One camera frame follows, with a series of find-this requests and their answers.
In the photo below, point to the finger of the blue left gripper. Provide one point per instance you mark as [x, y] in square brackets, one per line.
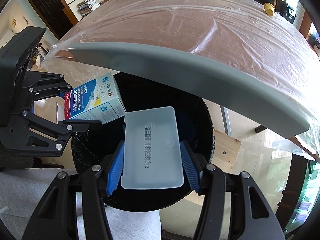
[80, 126]
[64, 94]

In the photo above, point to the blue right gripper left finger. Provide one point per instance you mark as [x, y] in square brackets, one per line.
[115, 169]

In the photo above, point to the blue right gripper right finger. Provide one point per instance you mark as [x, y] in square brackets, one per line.
[189, 166]

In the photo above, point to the blue white medicine box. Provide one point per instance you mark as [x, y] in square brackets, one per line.
[98, 99]

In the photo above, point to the translucent plastic tray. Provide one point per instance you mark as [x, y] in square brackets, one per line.
[152, 155]

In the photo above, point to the yellow paper cup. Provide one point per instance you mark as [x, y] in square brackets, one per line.
[269, 9]

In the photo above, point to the stack of books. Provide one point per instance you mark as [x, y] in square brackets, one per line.
[87, 6]

